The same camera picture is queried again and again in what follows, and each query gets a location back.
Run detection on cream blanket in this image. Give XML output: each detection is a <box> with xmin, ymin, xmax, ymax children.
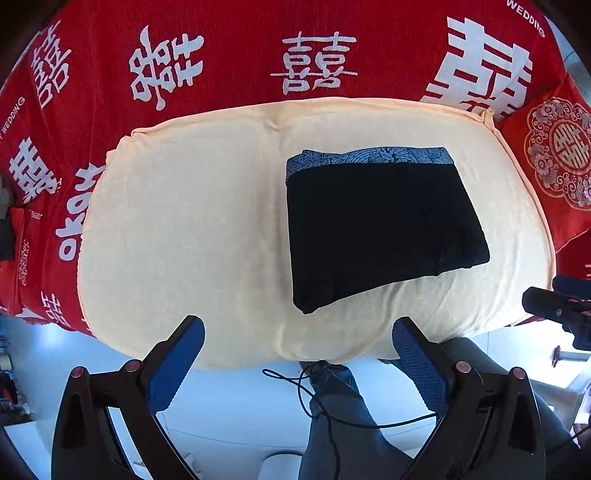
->
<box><xmin>76</xmin><ymin>97</ymin><xmax>555</xmax><ymax>372</ymax></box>

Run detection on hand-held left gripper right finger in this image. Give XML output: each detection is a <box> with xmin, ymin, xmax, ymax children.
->
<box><xmin>392</xmin><ymin>316</ymin><xmax>548</xmax><ymax>480</ymax></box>

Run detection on red printed blanket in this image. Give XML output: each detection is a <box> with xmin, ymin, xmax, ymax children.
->
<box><xmin>0</xmin><ymin>0</ymin><xmax>591</xmax><ymax>342</ymax></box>

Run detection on black pants with blue waistband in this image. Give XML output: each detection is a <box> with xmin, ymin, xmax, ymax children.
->
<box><xmin>284</xmin><ymin>145</ymin><xmax>491</xmax><ymax>315</ymax></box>

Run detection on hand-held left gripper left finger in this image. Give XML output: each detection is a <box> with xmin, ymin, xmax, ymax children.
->
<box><xmin>51</xmin><ymin>315</ymin><xmax>206</xmax><ymax>480</ymax></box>

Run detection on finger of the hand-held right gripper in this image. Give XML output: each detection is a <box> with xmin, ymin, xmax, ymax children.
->
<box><xmin>553</xmin><ymin>274</ymin><xmax>591</xmax><ymax>298</ymax></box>
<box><xmin>522</xmin><ymin>286</ymin><xmax>591</xmax><ymax>325</ymax></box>

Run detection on red floral cushion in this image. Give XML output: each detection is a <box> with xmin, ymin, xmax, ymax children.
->
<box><xmin>499</xmin><ymin>74</ymin><xmax>591</xmax><ymax>254</ymax></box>

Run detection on black cable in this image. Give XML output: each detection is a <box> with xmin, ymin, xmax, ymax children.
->
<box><xmin>262</xmin><ymin>361</ymin><xmax>439</xmax><ymax>480</ymax></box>

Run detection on person's left leg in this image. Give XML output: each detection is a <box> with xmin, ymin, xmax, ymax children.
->
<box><xmin>299</xmin><ymin>359</ymin><xmax>419</xmax><ymax>480</ymax></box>

